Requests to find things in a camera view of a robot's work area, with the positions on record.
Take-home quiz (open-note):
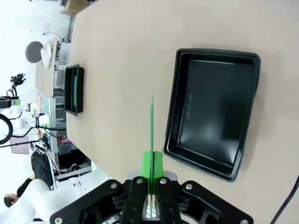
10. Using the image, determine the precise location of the black backpack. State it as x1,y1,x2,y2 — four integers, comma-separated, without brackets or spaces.
31,151,56,187

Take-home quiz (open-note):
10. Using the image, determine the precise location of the brown cardboard box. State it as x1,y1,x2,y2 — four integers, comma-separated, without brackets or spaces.
60,0,94,16

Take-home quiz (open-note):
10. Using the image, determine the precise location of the black ESD tray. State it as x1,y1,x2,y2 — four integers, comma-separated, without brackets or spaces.
163,48,262,182
64,63,85,117

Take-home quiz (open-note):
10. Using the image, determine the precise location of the person with black hair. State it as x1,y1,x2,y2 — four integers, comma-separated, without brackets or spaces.
3,177,33,208

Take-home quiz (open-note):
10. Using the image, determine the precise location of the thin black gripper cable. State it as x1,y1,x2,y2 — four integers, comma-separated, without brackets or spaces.
271,174,299,224

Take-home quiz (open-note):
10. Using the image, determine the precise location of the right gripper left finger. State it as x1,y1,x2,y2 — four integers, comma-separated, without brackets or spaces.
50,151,152,224

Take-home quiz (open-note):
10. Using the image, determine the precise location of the green circuit board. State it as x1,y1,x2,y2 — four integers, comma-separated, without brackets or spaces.
73,76,79,106
143,90,162,221

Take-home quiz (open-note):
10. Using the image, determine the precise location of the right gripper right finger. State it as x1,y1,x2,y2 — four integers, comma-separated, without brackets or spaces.
154,151,254,224

